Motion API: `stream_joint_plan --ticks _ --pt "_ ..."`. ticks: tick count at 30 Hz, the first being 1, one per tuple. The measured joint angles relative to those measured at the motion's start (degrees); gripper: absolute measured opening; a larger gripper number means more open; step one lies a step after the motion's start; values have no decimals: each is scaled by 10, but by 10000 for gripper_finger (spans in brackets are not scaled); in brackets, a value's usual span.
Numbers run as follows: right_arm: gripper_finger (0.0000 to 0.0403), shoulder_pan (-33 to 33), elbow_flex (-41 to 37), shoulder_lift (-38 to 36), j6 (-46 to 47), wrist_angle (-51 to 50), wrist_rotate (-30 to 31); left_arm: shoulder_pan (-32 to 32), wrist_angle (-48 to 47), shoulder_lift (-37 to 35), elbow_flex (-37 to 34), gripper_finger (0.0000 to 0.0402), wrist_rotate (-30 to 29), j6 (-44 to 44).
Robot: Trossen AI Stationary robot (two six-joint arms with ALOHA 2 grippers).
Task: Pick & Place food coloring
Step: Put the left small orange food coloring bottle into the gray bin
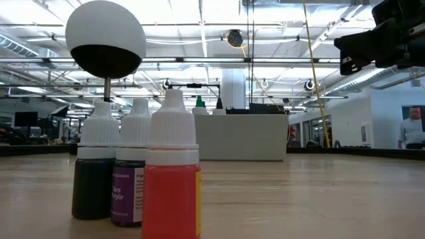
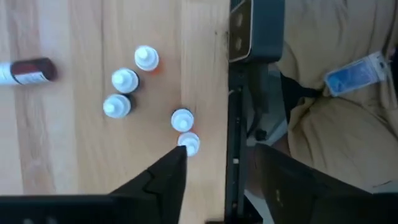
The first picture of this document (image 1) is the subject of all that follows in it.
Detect white plastic storage bin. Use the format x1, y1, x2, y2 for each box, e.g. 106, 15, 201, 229
193, 114, 290, 163

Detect small orange coloring bottle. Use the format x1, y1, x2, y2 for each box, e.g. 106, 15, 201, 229
141, 88, 203, 239

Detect white globe table lamp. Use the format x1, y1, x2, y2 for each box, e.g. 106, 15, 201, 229
64, 0, 147, 103

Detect small dark green coloring bottle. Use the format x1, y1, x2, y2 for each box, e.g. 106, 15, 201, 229
71, 101, 121, 221

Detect black ceiling cable reel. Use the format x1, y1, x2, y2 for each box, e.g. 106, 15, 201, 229
224, 29, 245, 49

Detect large green-capped coloring bottle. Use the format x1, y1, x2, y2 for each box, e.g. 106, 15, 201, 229
191, 95, 211, 116

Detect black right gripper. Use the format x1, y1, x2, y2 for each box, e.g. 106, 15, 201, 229
333, 0, 425, 76

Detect large black-capped coloring bottle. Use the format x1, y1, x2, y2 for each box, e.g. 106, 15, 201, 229
212, 97, 228, 116

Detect person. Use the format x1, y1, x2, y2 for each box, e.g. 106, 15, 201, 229
397, 105, 425, 150

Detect small purple-label coloring bottle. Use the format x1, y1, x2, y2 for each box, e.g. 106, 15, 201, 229
110, 98, 153, 228

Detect black equipment case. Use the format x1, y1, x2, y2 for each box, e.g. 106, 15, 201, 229
225, 102, 286, 116

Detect yellow hanging cable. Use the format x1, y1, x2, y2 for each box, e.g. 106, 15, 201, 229
301, 0, 331, 149

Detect black computer monitor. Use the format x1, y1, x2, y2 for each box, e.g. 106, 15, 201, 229
14, 112, 39, 128

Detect black metal stand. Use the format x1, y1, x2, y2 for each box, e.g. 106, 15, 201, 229
168, 83, 222, 111

